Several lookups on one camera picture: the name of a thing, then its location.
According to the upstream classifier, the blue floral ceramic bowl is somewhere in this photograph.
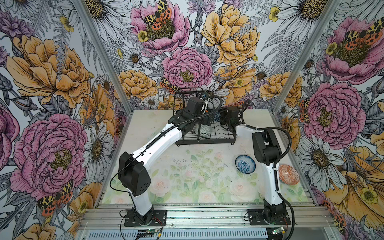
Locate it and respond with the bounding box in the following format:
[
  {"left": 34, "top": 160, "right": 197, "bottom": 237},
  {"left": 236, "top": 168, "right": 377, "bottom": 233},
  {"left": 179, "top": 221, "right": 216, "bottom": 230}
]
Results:
[{"left": 235, "top": 155, "right": 256, "bottom": 174}]

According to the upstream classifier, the red patterned ceramic bowl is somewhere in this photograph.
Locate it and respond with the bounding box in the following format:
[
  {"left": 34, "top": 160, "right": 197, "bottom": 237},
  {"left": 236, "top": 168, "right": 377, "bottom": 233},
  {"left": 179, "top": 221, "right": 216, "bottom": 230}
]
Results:
[{"left": 279, "top": 164, "right": 300, "bottom": 186}]

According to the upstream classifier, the green patterned ceramic bowl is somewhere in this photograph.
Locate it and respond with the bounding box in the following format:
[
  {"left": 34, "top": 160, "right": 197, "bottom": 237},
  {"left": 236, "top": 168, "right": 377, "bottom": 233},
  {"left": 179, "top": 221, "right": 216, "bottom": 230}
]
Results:
[{"left": 200, "top": 125, "right": 212, "bottom": 137}]

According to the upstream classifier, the dark blue patterned bowl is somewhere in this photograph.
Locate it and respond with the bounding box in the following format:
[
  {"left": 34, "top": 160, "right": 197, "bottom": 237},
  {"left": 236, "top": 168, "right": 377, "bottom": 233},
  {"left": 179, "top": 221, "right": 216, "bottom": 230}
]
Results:
[{"left": 214, "top": 111, "right": 221, "bottom": 122}]

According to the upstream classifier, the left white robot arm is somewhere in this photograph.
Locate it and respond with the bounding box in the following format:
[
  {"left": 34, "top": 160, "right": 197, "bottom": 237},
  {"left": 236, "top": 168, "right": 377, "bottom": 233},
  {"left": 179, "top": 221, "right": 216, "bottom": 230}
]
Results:
[{"left": 117, "top": 97, "right": 220, "bottom": 227}]

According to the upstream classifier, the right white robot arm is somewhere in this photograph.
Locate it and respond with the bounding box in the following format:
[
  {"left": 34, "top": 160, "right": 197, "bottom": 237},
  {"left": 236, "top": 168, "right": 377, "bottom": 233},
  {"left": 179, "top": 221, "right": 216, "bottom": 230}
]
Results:
[{"left": 220, "top": 107, "right": 295, "bottom": 226}]

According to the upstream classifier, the black metal dish rack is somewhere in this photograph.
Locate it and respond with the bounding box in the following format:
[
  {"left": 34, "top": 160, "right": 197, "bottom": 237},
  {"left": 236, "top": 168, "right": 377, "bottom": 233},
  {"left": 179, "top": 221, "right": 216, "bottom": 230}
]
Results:
[{"left": 173, "top": 89, "right": 237, "bottom": 146}]

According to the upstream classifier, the green circuit board right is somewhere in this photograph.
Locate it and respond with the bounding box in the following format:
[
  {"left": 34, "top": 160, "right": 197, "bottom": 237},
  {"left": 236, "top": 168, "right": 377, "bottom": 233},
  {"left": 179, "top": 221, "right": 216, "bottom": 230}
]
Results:
[{"left": 271, "top": 227, "right": 286, "bottom": 235}]

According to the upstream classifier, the right black corrugated cable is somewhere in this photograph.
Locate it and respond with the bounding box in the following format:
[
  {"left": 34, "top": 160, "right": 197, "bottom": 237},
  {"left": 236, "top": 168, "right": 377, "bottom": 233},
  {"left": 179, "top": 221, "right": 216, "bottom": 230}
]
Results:
[{"left": 239, "top": 98, "right": 296, "bottom": 240}]

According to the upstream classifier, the aluminium front rail frame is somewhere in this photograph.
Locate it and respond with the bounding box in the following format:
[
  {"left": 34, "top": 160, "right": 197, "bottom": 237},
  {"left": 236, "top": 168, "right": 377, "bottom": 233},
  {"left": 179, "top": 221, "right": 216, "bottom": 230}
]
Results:
[{"left": 75, "top": 198, "right": 342, "bottom": 240}]

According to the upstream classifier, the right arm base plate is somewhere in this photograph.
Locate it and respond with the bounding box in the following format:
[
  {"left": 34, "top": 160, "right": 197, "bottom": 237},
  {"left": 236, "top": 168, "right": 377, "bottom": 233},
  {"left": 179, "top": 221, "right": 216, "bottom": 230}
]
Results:
[{"left": 246, "top": 209, "right": 292, "bottom": 226}]

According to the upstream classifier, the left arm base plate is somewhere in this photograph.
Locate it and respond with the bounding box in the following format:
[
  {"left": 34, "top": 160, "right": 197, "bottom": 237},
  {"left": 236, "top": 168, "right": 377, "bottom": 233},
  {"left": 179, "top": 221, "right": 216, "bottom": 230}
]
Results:
[{"left": 124, "top": 210, "right": 168, "bottom": 227}]

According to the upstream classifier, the aluminium corner post right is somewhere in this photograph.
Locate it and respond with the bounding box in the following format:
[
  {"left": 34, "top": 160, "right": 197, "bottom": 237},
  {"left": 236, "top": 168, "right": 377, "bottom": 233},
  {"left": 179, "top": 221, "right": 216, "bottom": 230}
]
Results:
[{"left": 271, "top": 0, "right": 340, "bottom": 114}]

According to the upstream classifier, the aluminium corner post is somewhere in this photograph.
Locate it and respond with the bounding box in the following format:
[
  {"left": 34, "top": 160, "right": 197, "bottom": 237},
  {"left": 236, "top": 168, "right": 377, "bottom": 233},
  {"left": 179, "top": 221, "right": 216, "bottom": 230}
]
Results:
[
  {"left": 74, "top": 1, "right": 134, "bottom": 117},
  {"left": 271, "top": 0, "right": 340, "bottom": 114}
]

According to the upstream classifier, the aluminium corner post left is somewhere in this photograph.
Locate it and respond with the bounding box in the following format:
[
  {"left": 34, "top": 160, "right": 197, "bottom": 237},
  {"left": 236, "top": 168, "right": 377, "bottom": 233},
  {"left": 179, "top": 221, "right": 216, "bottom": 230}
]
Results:
[{"left": 74, "top": 1, "right": 134, "bottom": 117}]

